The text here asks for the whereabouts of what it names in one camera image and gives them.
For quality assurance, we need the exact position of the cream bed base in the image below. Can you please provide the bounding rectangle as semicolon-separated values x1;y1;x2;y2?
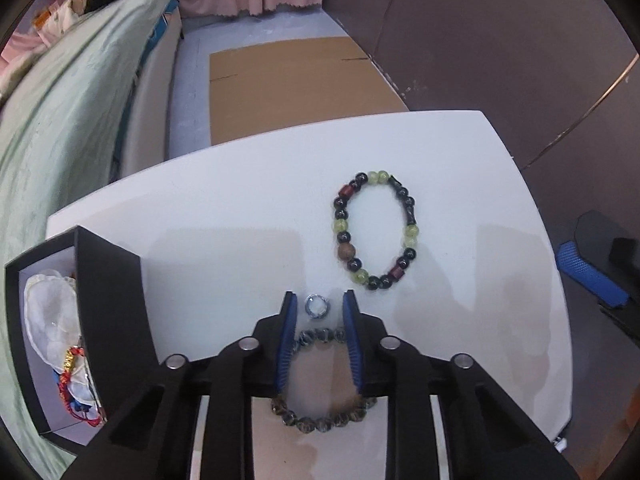
111;0;184;182

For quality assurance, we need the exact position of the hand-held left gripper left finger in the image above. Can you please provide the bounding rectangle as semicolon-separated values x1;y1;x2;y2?
62;290;299;480

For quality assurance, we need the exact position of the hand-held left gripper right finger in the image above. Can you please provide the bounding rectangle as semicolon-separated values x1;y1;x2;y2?
342;288;581;480

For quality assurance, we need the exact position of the flat cardboard sheet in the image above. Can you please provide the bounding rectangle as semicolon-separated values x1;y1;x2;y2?
208;36;411;147

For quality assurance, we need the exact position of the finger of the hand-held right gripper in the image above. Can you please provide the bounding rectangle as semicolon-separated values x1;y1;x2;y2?
556;241;640;351
574;210;640;281

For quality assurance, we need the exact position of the black jewelry box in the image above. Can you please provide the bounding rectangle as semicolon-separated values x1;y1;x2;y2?
4;225;160;457

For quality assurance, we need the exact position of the dark carved bead bracelet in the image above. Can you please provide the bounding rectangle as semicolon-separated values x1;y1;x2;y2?
270;327;379;434

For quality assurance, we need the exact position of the white pouch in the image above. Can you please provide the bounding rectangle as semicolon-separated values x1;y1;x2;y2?
24;270;89;377

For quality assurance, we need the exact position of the red cord bracelet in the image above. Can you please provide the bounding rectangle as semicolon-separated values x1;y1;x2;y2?
56;345;107;429

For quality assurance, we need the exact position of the pale patterned bedding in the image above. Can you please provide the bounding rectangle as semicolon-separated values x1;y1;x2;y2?
32;0;92;47

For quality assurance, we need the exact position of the green and black bead bracelet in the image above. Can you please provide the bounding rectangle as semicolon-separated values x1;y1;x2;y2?
332;169;420;292

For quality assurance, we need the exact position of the green bed blanket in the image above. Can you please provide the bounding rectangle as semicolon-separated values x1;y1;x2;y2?
0;0;174;467

